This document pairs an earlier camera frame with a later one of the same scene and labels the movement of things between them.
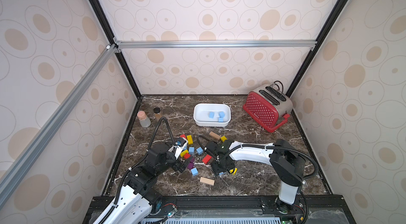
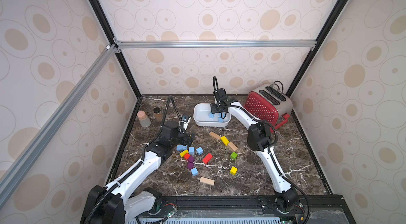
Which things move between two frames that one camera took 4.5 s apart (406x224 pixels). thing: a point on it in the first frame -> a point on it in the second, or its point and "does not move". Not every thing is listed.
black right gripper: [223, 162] -> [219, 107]
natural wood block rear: [215, 135] does not move
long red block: [206, 158] does not move
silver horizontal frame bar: [264, 44] does not move
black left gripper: [179, 166] -> [186, 140]
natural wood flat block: [208, 181] does not move
